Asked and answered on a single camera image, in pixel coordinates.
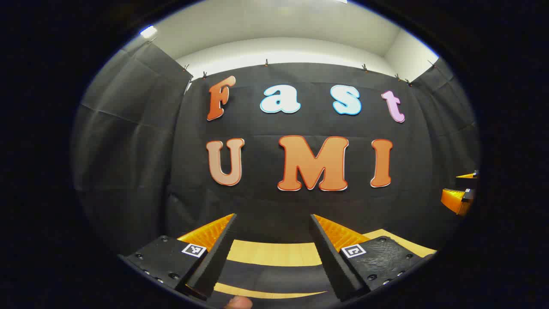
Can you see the white ceiling light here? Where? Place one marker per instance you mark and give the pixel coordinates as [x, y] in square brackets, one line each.
[149, 31]

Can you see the dark jeans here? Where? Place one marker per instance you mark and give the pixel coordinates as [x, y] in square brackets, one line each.
[274, 277]

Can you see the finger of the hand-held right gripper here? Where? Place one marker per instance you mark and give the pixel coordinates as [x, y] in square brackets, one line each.
[454, 199]
[467, 182]

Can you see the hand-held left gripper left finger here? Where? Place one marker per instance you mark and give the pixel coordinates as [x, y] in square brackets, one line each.
[218, 257]

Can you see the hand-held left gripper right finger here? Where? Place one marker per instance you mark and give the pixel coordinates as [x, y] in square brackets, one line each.
[330, 257]

